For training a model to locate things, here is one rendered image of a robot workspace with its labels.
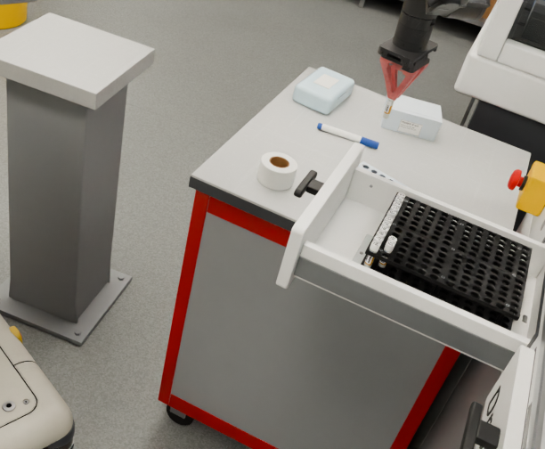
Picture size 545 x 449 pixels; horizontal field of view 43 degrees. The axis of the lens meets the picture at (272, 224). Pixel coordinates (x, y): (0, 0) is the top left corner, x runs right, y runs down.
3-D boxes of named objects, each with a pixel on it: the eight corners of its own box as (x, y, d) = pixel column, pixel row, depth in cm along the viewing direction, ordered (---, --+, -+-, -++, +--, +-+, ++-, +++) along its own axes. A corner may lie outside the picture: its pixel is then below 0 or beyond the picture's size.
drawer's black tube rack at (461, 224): (353, 282, 101) (366, 249, 97) (385, 223, 114) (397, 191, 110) (500, 349, 96) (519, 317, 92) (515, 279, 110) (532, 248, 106)
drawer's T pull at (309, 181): (292, 197, 103) (294, 189, 103) (309, 175, 109) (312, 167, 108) (313, 206, 103) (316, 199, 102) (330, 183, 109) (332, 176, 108)
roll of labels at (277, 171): (249, 173, 131) (253, 155, 129) (278, 166, 135) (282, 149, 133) (272, 193, 127) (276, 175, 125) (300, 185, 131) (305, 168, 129)
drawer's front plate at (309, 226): (274, 286, 99) (292, 226, 93) (337, 192, 122) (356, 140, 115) (285, 291, 99) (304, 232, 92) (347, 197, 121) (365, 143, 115)
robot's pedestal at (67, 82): (-18, 306, 190) (-32, 50, 144) (43, 245, 214) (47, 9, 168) (81, 346, 186) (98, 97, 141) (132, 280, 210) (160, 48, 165)
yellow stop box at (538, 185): (511, 207, 126) (528, 175, 122) (516, 189, 132) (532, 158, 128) (538, 218, 125) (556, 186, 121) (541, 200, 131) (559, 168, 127)
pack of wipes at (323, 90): (327, 117, 155) (332, 99, 153) (289, 101, 158) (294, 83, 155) (351, 95, 167) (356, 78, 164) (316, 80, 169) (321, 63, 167)
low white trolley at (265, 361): (147, 423, 172) (191, 174, 127) (250, 283, 220) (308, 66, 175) (362, 537, 161) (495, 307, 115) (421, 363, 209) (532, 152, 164)
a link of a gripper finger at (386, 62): (420, 98, 122) (437, 49, 117) (402, 110, 117) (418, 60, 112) (387, 83, 125) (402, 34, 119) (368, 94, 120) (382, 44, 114)
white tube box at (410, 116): (380, 127, 157) (387, 107, 154) (381, 110, 164) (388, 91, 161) (434, 142, 157) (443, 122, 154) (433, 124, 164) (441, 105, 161)
